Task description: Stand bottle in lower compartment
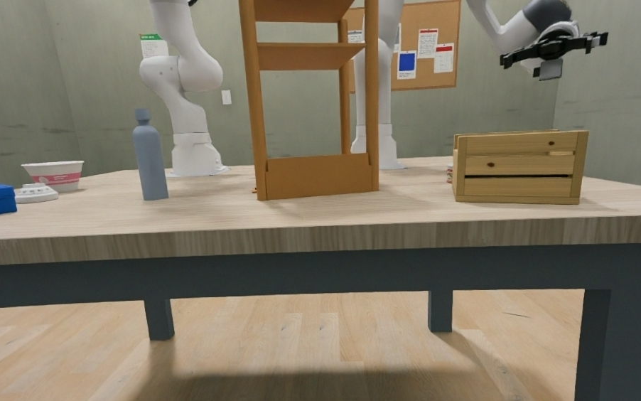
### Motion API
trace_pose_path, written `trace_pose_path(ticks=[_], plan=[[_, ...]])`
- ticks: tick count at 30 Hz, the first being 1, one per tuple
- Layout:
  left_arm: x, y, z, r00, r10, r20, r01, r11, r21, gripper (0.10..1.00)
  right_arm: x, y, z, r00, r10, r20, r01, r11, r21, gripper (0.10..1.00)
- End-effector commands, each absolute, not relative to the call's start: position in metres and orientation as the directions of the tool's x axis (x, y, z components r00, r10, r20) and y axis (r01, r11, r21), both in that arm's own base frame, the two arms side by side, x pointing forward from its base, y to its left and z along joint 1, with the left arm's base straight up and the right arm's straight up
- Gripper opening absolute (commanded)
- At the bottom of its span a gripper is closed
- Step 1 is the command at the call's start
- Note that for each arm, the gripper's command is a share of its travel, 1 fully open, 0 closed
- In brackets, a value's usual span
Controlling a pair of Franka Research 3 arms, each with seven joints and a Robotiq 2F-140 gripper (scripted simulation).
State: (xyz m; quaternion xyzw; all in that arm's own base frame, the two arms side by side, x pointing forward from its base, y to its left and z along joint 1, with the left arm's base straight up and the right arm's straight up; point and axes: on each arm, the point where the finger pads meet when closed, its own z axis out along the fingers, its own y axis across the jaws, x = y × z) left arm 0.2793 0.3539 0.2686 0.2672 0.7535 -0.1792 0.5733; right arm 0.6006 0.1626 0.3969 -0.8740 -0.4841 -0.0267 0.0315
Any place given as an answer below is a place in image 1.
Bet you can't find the grey-blue bottle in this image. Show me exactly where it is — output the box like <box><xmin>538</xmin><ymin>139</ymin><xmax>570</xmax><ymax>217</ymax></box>
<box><xmin>132</xmin><ymin>109</ymin><xmax>169</xmax><ymax>201</ymax></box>

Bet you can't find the light wooden crate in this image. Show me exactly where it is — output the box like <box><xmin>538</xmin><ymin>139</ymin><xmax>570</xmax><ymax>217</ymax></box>
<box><xmin>452</xmin><ymin>130</ymin><xmax>589</xmax><ymax>205</ymax></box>

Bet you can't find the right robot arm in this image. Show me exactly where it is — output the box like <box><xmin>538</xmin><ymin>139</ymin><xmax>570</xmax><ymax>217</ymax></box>
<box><xmin>139</xmin><ymin>0</ymin><xmax>228</xmax><ymax>176</ymax></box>

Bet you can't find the white paper cup with red band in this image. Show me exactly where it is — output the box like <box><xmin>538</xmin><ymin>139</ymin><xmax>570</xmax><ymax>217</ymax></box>
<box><xmin>21</xmin><ymin>161</ymin><xmax>84</xmax><ymax>193</ymax></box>

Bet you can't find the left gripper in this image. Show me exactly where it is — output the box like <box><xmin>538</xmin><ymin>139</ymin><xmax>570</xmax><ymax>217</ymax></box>
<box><xmin>500</xmin><ymin>26</ymin><xmax>609</xmax><ymax>70</ymax></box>

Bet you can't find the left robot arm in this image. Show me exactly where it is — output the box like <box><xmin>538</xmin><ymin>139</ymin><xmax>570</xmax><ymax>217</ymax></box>
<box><xmin>351</xmin><ymin>0</ymin><xmax>580</xmax><ymax>169</ymax></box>

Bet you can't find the tan wooden shelving unit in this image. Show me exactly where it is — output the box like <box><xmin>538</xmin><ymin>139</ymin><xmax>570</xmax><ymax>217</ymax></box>
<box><xmin>238</xmin><ymin>0</ymin><xmax>379</xmax><ymax>201</ymax></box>

